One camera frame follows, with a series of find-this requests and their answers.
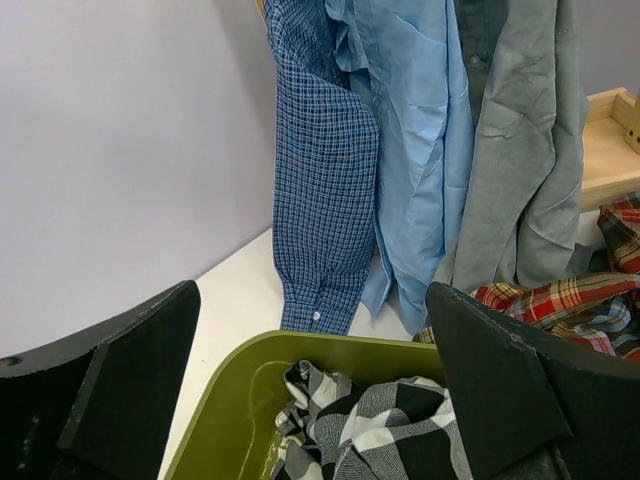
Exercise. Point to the black white checkered shirt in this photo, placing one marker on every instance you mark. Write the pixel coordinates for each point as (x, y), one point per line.
(334, 428)

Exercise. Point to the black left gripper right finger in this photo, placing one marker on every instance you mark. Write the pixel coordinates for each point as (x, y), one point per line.
(530, 405)

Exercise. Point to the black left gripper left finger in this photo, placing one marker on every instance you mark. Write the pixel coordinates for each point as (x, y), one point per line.
(99, 403)

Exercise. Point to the olive green plastic basket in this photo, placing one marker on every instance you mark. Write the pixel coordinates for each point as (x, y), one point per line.
(232, 433)

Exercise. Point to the wooden clothes rack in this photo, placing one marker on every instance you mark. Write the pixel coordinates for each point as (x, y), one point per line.
(611, 148)

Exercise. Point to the dark blue checkered shirt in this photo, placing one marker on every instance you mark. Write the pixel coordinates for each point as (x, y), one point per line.
(326, 154)

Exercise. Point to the grey shirt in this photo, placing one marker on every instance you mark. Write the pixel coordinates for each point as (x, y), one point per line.
(524, 200)

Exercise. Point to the light blue shirt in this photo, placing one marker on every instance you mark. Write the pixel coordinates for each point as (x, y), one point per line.
(404, 58)

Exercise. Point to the red plaid shirt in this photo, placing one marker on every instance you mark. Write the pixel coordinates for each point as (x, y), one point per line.
(590, 300)

